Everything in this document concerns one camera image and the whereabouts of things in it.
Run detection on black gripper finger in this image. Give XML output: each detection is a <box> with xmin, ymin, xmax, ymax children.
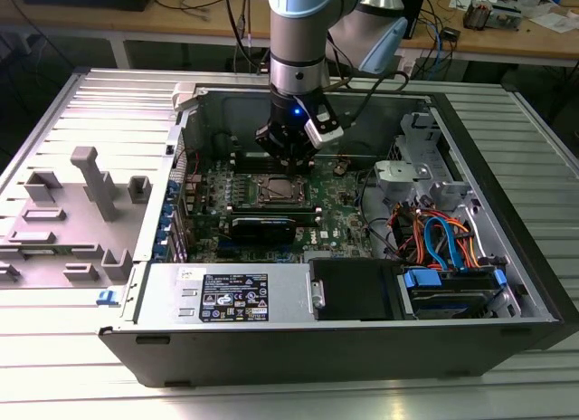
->
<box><xmin>291</xmin><ymin>138</ymin><xmax>320</xmax><ymax>173</ymax></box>
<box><xmin>253</xmin><ymin>126</ymin><xmax>299</xmax><ymax>173</ymax></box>

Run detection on metal socket cover frame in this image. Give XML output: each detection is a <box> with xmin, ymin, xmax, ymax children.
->
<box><xmin>256</xmin><ymin>173</ymin><xmax>314</xmax><ymax>205</ymax></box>

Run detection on CPU socket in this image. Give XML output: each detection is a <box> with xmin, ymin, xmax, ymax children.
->
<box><xmin>256</xmin><ymin>171</ymin><xmax>314</xmax><ymax>205</ymax></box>

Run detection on green motherboard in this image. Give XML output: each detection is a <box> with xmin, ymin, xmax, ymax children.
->
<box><xmin>179</xmin><ymin>155</ymin><xmax>379</xmax><ymax>265</ymax></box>

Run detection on black graphics card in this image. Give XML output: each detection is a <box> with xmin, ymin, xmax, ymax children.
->
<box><xmin>228</xmin><ymin>215</ymin><xmax>299</xmax><ymax>245</ymax></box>

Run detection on silver metal drive cage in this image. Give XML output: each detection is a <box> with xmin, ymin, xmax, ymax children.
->
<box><xmin>374</xmin><ymin>110</ymin><xmax>476</xmax><ymax>208</ymax></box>

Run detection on black tower box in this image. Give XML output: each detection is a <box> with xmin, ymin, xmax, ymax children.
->
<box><xmin>400</xmin><ymin>0</ymin><xmax>427</xmax><ymax>41</ymax></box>

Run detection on silver power supply unit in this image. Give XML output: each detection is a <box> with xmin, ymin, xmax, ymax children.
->
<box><xmin>133</xmin><ymin>261</ymin><xmax>314</xmax><ymax>325</ymax></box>

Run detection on hard disk blue carrier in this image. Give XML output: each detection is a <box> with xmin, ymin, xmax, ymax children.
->
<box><xmin>396</xmin><ymin>265</ymin><xmax>510</xmax><ymax>320</ymax></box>

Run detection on black PC case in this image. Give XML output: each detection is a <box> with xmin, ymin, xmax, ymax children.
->
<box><xmin>98</xmin><ymin>78</ymin><xmax>579</xmax><ymax>389</ymax></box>

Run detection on wooden workbench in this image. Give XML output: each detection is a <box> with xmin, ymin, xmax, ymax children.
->
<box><xmin>0</xmin><ymin>0</ymin><xmax>579</xmax><ymax>71</ymax></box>

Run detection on grey parts rack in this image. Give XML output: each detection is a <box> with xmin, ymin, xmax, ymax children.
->
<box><xmin>0</xmin><ymin>145</ymin><xmax>154</xmax><ymax>291</ymax></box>

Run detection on white paper sheets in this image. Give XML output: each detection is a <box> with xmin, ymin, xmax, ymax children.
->
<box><xmin>527</xmin><ymin>11</ymin><xmax>579</xmax><ymax>34</ymax></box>

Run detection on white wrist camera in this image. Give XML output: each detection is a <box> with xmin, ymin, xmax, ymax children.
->
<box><xmin>303</xmin><ymin>98</ymin><xmax>346</xmax><ymax>150</ymax></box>

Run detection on thick black power cable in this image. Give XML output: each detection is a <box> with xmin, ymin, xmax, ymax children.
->
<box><xmin>359</xmin><ymin>175</ymin><xmax>406</xmax><ymax>263</ymax></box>

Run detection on black camera cable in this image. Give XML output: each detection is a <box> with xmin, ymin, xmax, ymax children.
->
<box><xmin>325</xmin><ymin>25</ymin><xmax>411</xmax><ymax>134</ymax></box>

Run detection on grey case corner bracket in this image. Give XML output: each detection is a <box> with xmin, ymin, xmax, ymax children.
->
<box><xmin>172</xmin><ymin>81</ymin><xmax>205</xmax><ymax>114</ymax></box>

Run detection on blue flat data cable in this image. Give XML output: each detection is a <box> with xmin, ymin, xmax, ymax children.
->
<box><xmin>423</xmin><ymin>215</ymin><xmax>470</xmax><ymax>272</ymax></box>

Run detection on orange red power wires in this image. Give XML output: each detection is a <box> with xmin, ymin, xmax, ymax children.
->
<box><xmin>387</xmin><ymin>201</ymin><xmax>488</xmax><ymax>271</ymax></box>

